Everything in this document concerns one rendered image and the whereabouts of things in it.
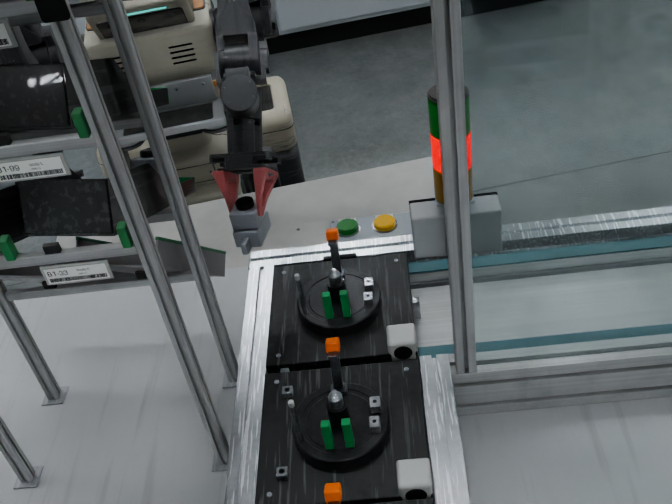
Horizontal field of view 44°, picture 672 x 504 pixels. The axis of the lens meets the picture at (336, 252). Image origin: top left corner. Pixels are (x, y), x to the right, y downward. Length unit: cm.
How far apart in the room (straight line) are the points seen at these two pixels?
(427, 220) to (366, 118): 266
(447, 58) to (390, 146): 259
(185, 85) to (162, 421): 77
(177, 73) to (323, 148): 176
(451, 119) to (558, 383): 50
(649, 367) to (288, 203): 86
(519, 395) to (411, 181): 67
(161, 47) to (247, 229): 64
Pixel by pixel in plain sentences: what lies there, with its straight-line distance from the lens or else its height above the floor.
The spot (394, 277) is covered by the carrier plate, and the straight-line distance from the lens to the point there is 142.
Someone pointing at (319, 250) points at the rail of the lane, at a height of 96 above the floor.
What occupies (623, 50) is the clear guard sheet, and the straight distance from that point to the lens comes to 100.
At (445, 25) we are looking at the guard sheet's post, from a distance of 94.
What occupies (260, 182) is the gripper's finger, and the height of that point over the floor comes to 119.
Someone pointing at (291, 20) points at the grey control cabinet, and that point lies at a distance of 435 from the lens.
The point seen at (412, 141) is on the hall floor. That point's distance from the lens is 355.
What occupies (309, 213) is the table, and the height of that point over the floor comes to 86.
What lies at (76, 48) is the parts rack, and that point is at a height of 158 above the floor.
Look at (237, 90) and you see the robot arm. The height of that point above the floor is 133.
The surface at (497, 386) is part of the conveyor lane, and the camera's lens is 131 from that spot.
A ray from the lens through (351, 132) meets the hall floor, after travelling 366.
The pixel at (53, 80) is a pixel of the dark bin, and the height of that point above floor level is 151.
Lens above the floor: 192
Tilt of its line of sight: 40 degrees down
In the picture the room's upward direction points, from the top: 10 degrees counter-clockwise
